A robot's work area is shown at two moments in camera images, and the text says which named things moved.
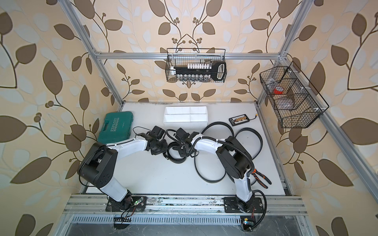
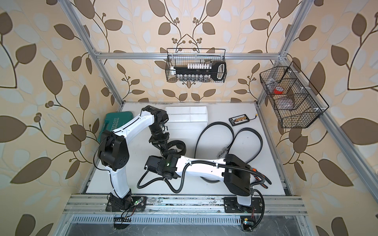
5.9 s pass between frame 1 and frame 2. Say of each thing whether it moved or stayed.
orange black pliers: stayed
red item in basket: stayed
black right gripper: moved
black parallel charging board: stayed
